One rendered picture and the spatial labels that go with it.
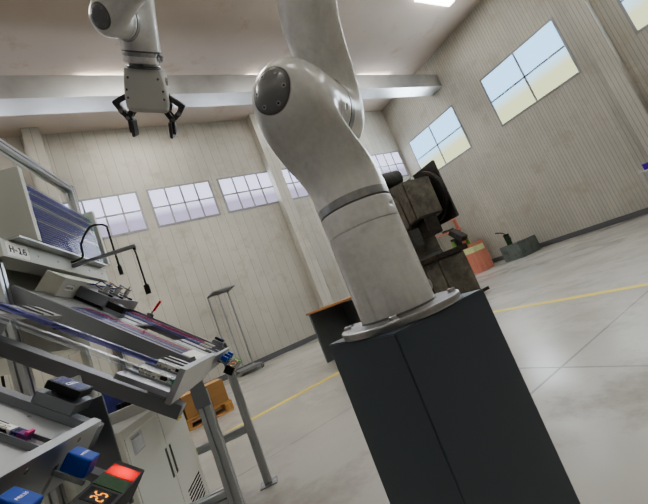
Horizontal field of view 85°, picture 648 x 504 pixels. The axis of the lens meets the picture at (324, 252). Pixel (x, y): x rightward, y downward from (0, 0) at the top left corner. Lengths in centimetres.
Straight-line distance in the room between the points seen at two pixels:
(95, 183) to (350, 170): 888
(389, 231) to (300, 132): 19
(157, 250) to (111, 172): 204
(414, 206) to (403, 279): 531
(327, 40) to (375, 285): 40
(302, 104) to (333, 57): 18
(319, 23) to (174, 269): 810
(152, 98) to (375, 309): 76
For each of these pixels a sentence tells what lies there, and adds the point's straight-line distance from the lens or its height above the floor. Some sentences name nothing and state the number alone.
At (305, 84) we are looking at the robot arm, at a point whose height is 105.
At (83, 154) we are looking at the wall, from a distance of 964.
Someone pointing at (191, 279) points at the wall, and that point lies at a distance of 856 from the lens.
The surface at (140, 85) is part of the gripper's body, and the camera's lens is 103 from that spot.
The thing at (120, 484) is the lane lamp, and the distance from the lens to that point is 57.
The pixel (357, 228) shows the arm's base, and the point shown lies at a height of 85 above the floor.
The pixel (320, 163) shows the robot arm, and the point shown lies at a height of 96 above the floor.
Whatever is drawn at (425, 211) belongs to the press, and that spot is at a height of 150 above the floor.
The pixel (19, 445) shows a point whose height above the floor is 74.
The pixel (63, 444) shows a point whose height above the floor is 72.
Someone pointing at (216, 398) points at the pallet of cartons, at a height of 20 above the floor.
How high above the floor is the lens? 77
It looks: 7 degrees up
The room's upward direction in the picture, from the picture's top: 22 degrees counter-clockwise
